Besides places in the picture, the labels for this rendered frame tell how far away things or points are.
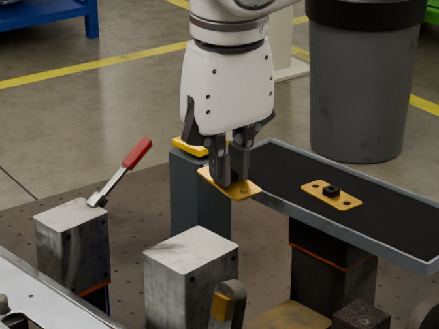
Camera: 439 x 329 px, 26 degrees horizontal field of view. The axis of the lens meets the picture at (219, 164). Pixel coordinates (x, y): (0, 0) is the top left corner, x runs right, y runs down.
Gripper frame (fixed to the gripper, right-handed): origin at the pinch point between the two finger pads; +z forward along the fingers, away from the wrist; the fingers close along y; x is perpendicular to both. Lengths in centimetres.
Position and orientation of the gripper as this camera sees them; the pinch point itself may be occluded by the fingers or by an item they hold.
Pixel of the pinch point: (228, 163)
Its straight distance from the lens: 108.6
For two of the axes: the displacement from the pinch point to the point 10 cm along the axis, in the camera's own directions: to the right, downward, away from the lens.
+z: 0.0, 8.8, 4.8
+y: -8.3, 2.7, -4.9
